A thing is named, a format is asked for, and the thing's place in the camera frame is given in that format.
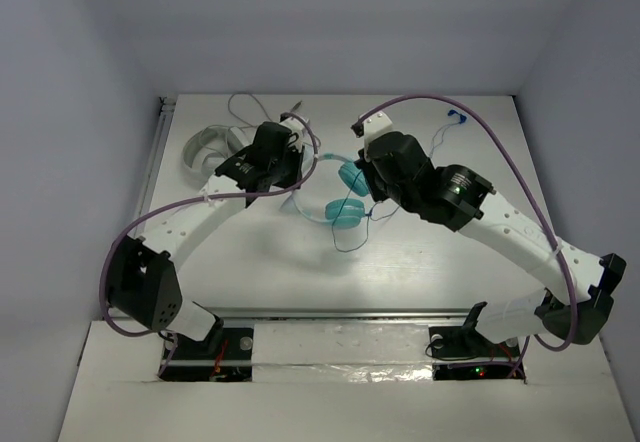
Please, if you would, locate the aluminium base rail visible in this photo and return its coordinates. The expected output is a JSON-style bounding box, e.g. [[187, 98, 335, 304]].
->
[[159, 315, 526, 383]]

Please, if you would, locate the white over-ear headphones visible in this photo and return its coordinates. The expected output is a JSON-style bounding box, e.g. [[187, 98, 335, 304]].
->
[[181, 125, 250, 182]]

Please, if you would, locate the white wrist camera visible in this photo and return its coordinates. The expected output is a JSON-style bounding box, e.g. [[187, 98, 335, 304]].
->
[[279, 112, 309, 138], [351, 111, 393, 161]]

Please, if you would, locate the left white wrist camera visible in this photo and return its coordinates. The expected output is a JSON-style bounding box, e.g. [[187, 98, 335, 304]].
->
[[279, 112, 309, 138]]

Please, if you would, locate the blue headphone cable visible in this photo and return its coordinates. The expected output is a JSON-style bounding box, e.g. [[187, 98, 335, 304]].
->
[[329, 108, 469, 254]]

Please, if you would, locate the grey headphone cable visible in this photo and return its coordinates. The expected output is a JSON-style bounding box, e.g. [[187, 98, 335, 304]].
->
[[227, 92, 322, 138]]

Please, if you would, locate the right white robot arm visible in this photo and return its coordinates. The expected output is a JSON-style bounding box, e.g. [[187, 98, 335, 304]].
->
[[356, 130, 626, 355]]

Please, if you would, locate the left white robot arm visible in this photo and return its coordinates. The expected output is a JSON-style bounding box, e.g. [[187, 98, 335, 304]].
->
[[99, 113, 312, 356]]

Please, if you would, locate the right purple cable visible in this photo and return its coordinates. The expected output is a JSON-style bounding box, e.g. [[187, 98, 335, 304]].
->
[[349, 94, 581, 378]]

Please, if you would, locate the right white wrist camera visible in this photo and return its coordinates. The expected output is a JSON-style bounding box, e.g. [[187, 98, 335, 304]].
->
[[351, 111, 393, 161]]

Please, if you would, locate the teal over-ear headphones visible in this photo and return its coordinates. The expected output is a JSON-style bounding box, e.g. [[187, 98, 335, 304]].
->
[[282, 151, 369, 232]]

